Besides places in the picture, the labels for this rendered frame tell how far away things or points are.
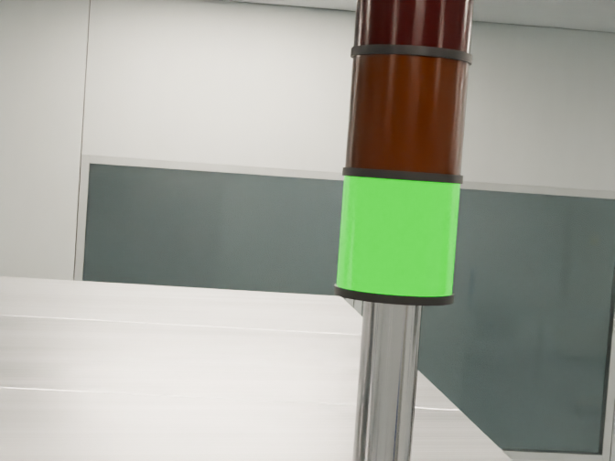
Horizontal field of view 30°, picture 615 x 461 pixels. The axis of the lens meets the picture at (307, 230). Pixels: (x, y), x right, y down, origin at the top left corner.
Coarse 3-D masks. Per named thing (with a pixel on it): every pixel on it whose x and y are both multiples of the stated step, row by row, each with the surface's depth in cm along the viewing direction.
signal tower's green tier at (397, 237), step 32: (352, 192) 47; (384, 192) 46; (416, 192) 46; (448, 192) 47; (352, 224) 47; (384, 224) 46; (416, 224) 46; (448, 224) 47; (352, 256) 47; (384, 256) 46; (416, 256) 46; (448, 256) 47; (352, 288) 47; (384, 288) 46; (416, 288) 46; (448, 288) 48
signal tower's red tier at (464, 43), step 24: (360, 0) 47; (384, 0) 46; (408, 0) 46; (432, 0) 46; (456, 0) 46; (360, 24) 47; (384, 24) 46; (408, 24) 46; (432, 24) 46; (456, 24) 46; (456, 48) 46
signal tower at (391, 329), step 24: (360, 48) 47; (384, 48) 46; (408, 48) 46; (432, 48) 46; (360, 168) 47; (336, 288) 48; (384, 312) 47; (408, 312) 48; (384, 336) 48; (408, 336) 48; (360, 360) 49; (384, 360) 48; (408, 360) 48; (360, 384) 48; (384, 384) 48; (408, 384) 48; (360, 408) 48; (384, 408) 48; (408, 408) 48; (360, 432) 48; (384, 432) 48; (408, 432) 48; (360, 456) 48; (384, 456) 48; (408, 456) 48
